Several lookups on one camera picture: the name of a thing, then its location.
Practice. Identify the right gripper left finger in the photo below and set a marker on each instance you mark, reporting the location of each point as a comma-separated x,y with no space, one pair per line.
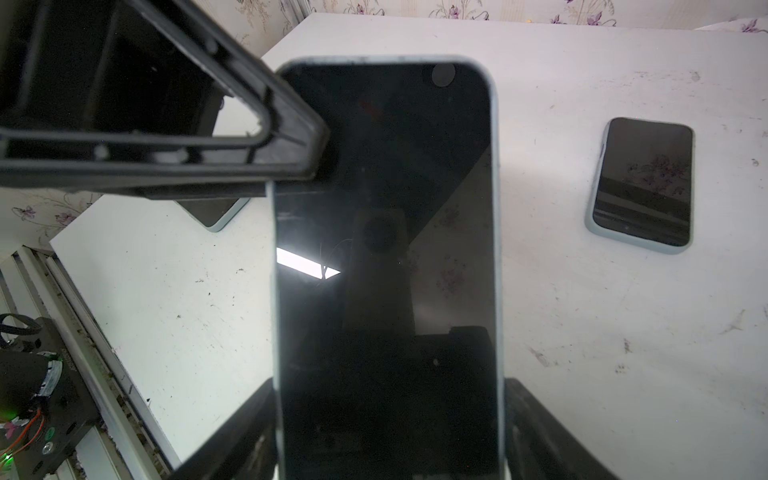
244,447

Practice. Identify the phone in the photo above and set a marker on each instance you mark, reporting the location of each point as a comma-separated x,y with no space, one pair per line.
643,189
213,214
387,343

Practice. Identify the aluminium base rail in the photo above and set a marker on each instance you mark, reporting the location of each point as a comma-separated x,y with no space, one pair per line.
68,408

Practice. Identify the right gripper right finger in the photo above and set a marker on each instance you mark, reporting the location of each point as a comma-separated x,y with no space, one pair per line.
538,446

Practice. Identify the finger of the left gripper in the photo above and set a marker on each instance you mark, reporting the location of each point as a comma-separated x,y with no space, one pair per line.
148,99

